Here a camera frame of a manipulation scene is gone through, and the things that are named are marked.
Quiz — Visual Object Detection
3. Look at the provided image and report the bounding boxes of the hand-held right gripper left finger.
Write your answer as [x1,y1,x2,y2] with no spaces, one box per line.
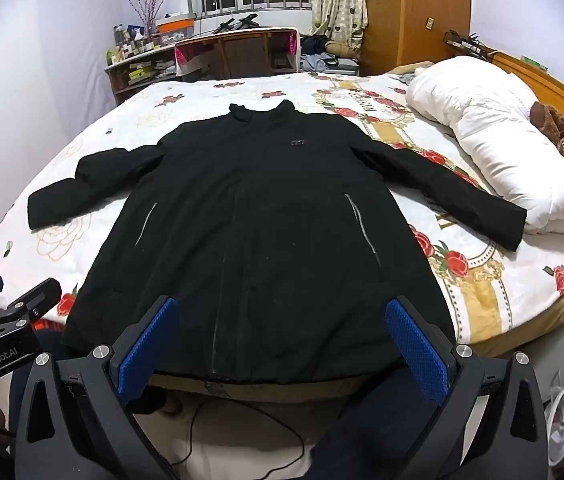
[14,295,183,480]

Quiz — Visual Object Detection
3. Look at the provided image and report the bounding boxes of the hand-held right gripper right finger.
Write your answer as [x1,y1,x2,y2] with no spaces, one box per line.
[384,297,550,480]

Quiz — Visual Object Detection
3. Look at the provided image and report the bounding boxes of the black coat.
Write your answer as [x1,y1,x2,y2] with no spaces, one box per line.
[27,100,528,386]

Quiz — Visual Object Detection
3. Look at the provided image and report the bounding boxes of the pile of clothes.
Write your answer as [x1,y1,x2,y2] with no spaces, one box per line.
[299,34,363,75]

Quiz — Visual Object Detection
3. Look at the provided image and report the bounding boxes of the person's right leg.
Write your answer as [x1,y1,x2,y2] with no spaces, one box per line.
[307,365,445,480]

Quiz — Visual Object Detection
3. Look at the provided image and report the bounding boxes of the bed with floral sheet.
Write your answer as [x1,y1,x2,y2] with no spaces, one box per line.
[0,62,564,361]

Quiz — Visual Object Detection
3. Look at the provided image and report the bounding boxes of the white duvet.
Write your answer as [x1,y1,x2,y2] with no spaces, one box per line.
[404,55,564,236]

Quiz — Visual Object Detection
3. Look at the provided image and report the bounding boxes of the pink white cardboard box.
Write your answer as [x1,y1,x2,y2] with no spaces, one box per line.
[174,42,215,81]

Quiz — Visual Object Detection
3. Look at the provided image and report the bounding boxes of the wooden headboard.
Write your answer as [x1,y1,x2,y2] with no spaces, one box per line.
[397,51,564,108]

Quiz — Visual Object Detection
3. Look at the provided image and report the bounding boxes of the orange lid plastic container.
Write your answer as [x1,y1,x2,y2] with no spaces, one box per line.
[156,14,197,37]

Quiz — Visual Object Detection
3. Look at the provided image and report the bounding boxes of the wooden desk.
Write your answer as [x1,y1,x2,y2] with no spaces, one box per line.
[104,25,304,106]

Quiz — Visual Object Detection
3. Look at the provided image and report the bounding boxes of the dark rack on headboard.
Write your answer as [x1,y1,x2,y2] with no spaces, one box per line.
[443,30,499,59]

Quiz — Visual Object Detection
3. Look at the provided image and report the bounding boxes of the pink flower branches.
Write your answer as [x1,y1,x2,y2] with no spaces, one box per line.
[124,0,183,36]

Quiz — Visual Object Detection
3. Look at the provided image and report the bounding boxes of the wooden wardrobe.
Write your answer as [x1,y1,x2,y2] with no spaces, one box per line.
[362,0,473,76]

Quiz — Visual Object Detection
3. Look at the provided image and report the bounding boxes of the black cable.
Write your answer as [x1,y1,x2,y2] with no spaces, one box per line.
[169,392,308,467]

